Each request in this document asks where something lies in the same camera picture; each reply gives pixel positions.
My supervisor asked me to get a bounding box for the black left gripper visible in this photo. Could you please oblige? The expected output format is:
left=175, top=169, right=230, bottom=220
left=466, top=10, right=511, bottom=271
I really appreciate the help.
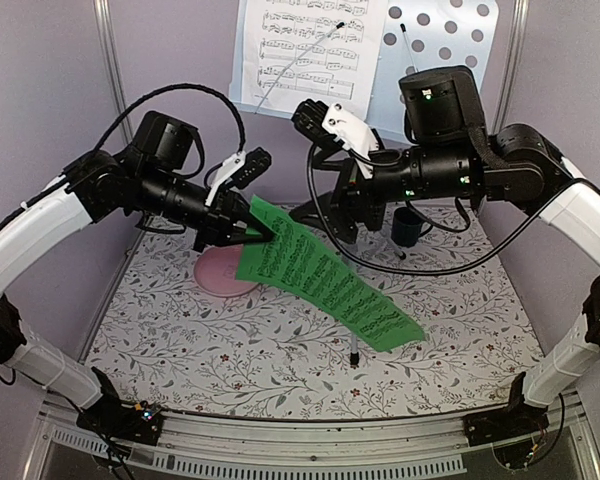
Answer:
left=136, top=163, right=276, bottom=252

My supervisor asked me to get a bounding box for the green sheet music page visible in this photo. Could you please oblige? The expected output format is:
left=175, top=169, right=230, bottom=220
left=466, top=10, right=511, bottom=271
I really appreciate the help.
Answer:
left=236, top=196, right=426, bottom=352

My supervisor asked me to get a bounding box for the white sheet music page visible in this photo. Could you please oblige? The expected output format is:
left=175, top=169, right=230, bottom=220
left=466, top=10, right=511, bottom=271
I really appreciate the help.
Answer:
left=235, top=1, right=388, bottom=118

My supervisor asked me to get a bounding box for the light blue music stand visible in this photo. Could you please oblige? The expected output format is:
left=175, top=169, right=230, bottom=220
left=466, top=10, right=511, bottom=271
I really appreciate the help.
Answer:
left=228, top=0, right=501, bottom=369

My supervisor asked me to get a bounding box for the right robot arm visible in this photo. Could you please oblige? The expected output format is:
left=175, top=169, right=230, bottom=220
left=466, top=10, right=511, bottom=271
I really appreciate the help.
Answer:
left=292, top=65, right=600, bottom=436

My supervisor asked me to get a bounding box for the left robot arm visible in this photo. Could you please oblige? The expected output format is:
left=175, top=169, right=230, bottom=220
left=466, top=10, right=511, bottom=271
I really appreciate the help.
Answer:
left=0, top=111, right=274, bottom=434

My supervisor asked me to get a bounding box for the pink plastic plate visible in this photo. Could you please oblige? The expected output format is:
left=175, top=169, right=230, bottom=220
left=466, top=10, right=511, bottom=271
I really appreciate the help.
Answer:
left=193, top=245, right=258, bottom=298

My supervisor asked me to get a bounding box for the dark blue ceramic mug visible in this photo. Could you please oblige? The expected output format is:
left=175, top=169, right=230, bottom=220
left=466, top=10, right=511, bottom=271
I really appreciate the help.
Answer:
left=391, top=207, right=433, bottom=248

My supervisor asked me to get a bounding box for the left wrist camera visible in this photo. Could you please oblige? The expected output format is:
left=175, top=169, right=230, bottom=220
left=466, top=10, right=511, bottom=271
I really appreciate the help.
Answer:
left=204, top=147, right=272, bottom=207

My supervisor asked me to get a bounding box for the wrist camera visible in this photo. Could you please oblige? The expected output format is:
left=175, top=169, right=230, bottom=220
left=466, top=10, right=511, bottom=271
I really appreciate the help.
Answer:
left=204, top=147, right=272, bottom=207
left=291, top=99, right=381, bottom=180

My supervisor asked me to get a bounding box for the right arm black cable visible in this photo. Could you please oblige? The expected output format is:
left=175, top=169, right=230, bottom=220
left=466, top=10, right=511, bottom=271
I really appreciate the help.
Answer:
left=306, top=144, right=581, bottom=276

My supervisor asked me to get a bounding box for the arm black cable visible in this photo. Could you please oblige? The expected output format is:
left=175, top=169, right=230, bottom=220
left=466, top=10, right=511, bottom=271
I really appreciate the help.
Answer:
left=92, top=82, right=249, bottom=181
left=306, top=144, right=581, bottom=276

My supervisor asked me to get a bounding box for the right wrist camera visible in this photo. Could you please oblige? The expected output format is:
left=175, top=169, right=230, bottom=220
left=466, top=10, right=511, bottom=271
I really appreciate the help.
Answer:
left=291, top=99, right=381, bottom=180

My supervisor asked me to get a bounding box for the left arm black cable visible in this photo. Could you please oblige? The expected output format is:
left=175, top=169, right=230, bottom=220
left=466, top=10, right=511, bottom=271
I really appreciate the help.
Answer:
left=92, top=82, right=249, bottom=181

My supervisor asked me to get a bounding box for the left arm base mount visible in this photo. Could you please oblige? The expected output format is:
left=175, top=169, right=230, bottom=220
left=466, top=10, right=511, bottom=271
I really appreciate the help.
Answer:
left=76, top=367, right=164, bottom=446

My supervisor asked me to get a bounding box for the front aluminium rail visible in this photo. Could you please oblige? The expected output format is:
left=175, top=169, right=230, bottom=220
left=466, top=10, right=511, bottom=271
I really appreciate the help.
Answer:
left=24, top=392, right=600, bottom=479

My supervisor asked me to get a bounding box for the left aluminium frame post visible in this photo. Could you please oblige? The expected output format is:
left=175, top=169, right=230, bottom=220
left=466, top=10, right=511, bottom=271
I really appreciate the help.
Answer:
left=92, top=0, right=127, bottom=115

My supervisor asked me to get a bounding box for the aluminium frame post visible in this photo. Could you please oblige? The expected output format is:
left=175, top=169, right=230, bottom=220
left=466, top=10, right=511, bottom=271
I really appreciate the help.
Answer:
left=92, top=0, right=127, bottom=115
left=492, top=0, right=530, bottom=131

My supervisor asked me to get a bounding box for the right aluminium frame post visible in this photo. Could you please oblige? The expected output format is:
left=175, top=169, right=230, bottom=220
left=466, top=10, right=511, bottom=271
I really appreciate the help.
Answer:
left=492, top=0, right=530, bottom=131

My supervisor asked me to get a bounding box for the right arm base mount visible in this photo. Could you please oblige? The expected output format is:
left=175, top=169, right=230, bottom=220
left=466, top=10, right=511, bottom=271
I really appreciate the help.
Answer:
left=462, top=373, right=549, bottom=446

